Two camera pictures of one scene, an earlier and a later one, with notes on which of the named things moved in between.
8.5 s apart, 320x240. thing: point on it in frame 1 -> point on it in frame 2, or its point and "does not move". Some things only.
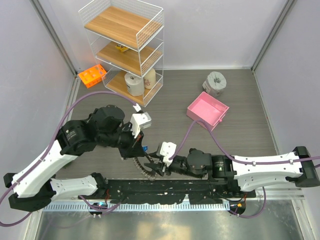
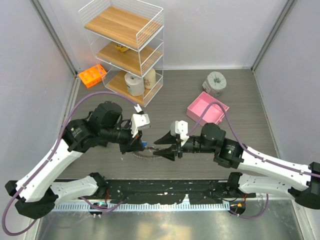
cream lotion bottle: (150, 79) does not move
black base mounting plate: (167, 191) does not move
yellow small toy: (122, 48) does not move
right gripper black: (158, 168) -> (170, 152)
